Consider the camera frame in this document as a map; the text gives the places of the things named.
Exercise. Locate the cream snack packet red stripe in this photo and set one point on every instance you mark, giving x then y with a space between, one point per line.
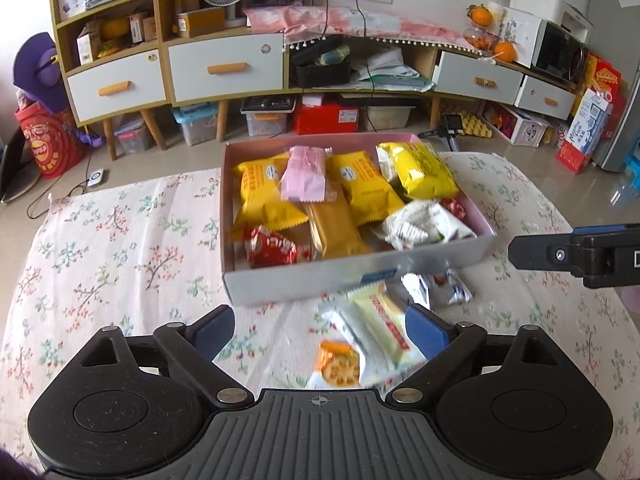
380 325

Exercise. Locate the floral tablecloth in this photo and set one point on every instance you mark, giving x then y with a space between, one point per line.
125 260

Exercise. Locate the glass jar with oranges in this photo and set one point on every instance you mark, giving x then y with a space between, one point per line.
477 38

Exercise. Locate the brown cardboard box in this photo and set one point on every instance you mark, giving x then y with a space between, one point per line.
200 22

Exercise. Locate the white appliance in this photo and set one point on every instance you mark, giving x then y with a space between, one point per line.
537 2

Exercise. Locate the bright yellow snack packet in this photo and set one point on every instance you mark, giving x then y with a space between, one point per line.
425 170

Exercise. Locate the small white box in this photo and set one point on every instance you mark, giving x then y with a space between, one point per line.
87 49

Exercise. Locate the pile of papers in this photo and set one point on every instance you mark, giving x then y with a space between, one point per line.
390 70

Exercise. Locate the white printed box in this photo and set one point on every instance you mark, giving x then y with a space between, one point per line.
520 35

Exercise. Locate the black case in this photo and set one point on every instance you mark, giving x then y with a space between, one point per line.
307 52

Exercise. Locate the dark flat panel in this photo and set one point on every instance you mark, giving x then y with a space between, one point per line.
17 170

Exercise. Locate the pink snack packet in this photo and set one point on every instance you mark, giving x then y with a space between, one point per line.
305 175

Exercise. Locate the white floor device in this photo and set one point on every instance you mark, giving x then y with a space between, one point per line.
95 178

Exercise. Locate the red printed bag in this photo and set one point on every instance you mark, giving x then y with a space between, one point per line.
50 145

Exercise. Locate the grey refrigerator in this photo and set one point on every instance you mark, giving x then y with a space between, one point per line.
620 85

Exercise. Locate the yellow egg tray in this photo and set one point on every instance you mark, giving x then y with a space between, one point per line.
477 126

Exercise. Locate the blue white carton box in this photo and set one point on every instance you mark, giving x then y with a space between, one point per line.
587 125

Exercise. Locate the white snack packet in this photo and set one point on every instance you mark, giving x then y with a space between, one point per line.
457 228
410 227

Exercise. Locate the golden brown snack packet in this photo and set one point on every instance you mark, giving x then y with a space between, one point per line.
335 230

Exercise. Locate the small red snack packet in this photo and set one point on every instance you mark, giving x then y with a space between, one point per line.
456 208

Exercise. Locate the small white drawer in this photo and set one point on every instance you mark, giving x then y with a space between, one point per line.
542 92

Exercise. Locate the red cardboard box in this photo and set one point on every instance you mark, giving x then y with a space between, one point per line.
320 120

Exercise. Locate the black camera on stick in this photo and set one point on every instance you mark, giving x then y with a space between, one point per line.
451 124

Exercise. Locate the colourful printed box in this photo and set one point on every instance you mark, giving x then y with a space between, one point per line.
520 127

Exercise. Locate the silver snack packet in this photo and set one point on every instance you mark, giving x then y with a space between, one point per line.
440 290

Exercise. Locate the pink cardboard box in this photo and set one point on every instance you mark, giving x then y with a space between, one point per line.
300 280

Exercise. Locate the purple plush toy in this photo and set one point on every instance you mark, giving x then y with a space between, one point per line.
40 75

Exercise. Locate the black box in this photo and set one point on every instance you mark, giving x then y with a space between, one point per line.
320 75

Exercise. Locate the orange fruit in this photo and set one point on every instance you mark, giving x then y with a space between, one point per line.
481 16
504 51

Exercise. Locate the blue lid storage bin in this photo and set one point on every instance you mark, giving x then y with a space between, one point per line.
197 127

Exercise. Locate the low wooden tv stand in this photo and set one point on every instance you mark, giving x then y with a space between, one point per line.
425 57

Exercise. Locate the wooden shelf cabinet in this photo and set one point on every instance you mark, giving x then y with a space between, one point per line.
167 10

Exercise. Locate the clear bin yellow contents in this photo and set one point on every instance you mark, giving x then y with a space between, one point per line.
387 119

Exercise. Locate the black microwave oven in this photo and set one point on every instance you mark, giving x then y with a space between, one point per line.
560 52

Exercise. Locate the pink floral cloth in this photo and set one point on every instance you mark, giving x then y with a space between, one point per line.
390 25

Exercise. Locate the small cardboard boxes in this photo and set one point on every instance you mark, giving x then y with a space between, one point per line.
142 27

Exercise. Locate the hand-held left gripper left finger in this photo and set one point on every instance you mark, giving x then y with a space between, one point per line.
215 330

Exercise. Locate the cracker picture snack packet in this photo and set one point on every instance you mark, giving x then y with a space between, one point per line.
335 366

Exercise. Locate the clear bin with black lid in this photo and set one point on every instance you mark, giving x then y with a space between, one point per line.
267 117

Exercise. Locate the clear storage bin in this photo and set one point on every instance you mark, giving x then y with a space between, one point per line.
132 137

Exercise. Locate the large white drawer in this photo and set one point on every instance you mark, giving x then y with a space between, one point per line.
475 67
225 85
115 72

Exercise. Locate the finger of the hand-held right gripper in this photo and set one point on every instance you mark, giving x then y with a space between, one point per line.
535 252
600 230

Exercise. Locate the red gift boxes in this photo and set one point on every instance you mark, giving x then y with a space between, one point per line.
602 77

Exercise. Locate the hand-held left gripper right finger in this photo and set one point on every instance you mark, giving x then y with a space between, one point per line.
425 330

